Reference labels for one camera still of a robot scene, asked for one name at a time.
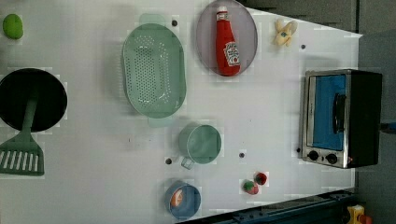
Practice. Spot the yellow red clamp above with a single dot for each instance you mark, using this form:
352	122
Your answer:
357	215

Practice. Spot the red strawberry with green top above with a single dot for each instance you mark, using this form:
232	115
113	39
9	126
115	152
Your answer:
250	187

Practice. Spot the grey round plate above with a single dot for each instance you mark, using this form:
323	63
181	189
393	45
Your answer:
244	31

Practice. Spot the blue bowl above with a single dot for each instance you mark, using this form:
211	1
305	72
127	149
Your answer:
182	200

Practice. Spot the black frying pan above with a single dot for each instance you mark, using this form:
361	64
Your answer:
16	89

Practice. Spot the blue oven door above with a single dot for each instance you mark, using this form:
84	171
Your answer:
322	93

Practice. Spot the black silver toaster oven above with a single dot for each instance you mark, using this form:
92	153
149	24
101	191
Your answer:
357	115

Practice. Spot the green oval colander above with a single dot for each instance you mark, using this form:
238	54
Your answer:
154	70

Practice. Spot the dark red strawberry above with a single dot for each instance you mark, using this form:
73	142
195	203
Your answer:
260	178

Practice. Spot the green slotted spatula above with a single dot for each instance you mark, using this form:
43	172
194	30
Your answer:
21	154

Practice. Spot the red ketchup bottle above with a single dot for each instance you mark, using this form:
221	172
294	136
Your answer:
227	53

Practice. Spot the green measuring cup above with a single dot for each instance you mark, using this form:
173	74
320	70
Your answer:
199	144

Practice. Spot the green lime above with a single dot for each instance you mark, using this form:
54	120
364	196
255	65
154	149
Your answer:
13	26

